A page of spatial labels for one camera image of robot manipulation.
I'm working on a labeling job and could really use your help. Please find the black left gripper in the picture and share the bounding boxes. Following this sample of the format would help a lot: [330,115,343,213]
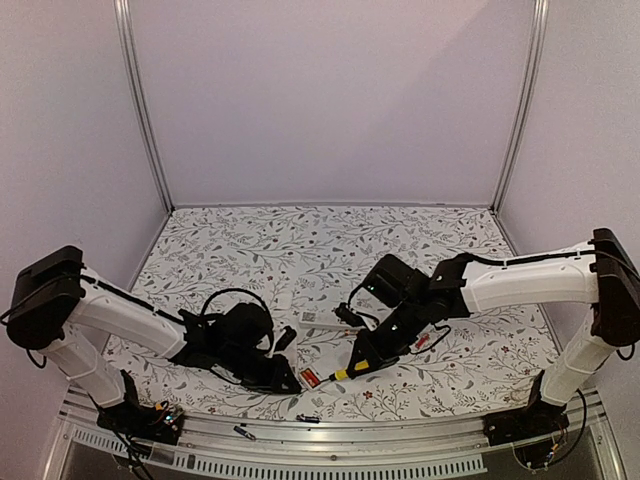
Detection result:
[218,344,302,395]

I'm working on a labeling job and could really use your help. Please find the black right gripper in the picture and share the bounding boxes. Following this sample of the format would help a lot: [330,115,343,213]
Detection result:
[347,297,427,378]

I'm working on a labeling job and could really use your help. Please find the yellow handled screwdriver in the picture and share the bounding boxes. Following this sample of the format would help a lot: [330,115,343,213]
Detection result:
[322,360,369,383]

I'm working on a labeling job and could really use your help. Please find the white remote control with batteries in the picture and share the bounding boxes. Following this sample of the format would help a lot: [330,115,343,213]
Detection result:
[297,311,349,331]

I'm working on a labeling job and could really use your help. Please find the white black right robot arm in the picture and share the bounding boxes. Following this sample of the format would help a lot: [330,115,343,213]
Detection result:
[336,228,639,436]

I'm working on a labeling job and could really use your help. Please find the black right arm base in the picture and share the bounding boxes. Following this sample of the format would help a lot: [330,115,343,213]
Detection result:
[482,401,569,446]

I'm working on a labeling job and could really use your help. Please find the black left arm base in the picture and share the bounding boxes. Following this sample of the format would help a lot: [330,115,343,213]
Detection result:
[96,399,185,445]

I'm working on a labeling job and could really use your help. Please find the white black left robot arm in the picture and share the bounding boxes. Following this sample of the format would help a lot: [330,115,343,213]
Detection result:
[1,245,302,434]

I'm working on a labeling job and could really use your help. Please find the red loose battery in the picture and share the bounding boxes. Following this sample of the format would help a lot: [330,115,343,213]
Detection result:
[414,334,430,350]

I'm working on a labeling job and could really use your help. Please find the floral patterned table mat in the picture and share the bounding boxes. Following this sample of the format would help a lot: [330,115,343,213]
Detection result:
[104,206,557,422]

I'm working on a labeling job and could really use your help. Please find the dark battery on rail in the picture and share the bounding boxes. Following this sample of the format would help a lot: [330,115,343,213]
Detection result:
[296,414,321,424]

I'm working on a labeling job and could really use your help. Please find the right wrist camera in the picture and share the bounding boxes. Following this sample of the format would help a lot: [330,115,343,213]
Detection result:
[334,302,380,331]

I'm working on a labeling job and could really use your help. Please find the blue battery on rail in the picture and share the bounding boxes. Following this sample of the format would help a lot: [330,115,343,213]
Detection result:
[233,425,256,441]

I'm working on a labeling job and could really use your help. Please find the aluminium front rail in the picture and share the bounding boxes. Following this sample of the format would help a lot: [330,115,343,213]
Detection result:
[43,387,631,479]

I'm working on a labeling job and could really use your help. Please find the right aluminium frame post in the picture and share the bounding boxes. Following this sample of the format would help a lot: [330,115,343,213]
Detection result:
[490,0,550,215]

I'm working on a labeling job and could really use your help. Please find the aluminium frame post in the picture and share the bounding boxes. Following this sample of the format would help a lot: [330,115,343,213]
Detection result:
[113,0,175,215]
[490,0,550,215]

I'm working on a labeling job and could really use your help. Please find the left aluminium frame post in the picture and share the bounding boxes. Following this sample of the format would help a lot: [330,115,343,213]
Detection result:
[113,0,175,215]

